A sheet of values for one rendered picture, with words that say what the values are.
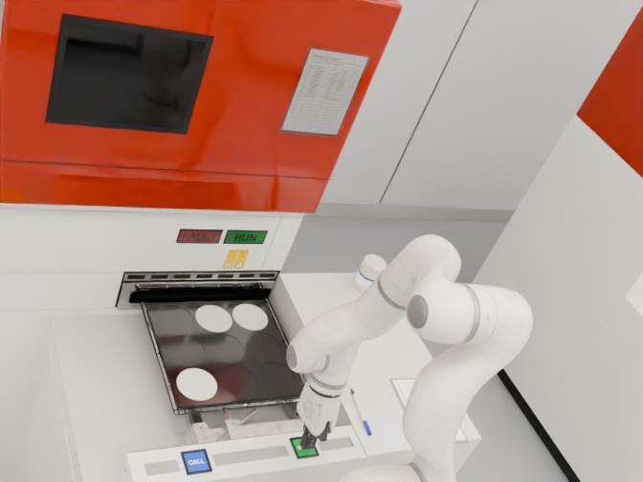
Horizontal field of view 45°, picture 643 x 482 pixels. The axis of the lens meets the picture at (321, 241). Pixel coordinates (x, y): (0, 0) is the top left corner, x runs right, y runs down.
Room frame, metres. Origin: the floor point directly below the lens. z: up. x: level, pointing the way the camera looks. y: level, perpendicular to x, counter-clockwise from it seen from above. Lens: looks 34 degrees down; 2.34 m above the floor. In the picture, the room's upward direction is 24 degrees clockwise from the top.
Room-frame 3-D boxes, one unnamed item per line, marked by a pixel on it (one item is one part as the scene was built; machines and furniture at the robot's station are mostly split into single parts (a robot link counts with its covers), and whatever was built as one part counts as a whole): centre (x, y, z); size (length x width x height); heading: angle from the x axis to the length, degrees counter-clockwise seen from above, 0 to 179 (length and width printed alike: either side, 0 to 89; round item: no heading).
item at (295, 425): (1.28, -0.06, 0.87); 0.36 x 0.08 x 0.03; 127
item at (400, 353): (1.63, -0.25, 0.89); 0.62 x 0.35 x 0.14; 37
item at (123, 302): (1.64, 0.25, 0.89); 0.44 x 0.02 x 0.10; 127
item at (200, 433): (1.18, 0.06, 0.89); 0.08 x 0.03 x 0.03; 37
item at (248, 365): (1.48, 0.11, 0.90); 0.34 x 0.34 x 0.01; 37
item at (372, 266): (1.89, -0.17, 1.01); 0.07 x 0.07 x 0.10
